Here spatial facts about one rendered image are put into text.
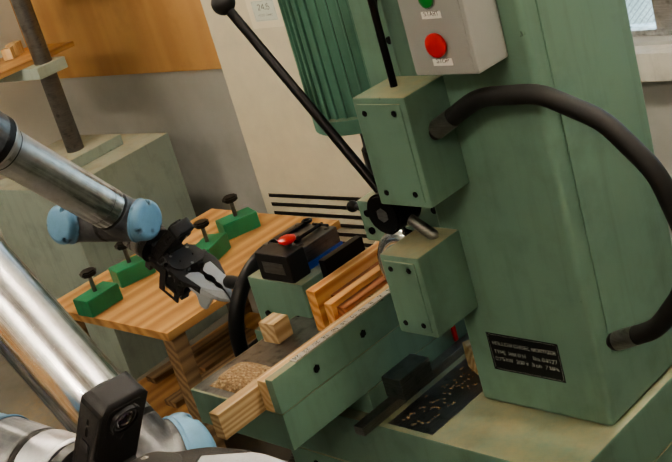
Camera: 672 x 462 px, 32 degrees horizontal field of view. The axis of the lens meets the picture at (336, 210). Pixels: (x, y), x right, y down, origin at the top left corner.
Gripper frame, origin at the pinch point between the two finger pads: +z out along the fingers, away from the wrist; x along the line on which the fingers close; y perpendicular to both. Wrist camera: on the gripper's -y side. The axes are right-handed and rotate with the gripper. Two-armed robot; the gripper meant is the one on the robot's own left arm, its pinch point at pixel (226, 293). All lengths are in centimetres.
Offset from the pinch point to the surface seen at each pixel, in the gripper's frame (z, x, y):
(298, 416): 39, 25, -22
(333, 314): 29.3, 7.7, -23.5
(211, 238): -69, -67, 75
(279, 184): -77, -103, 80
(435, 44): 38, 11, -78
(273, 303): 15.0, 4.7, -12.4
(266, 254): 12.2, 4.8, -21.5
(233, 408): 33, 33, -25
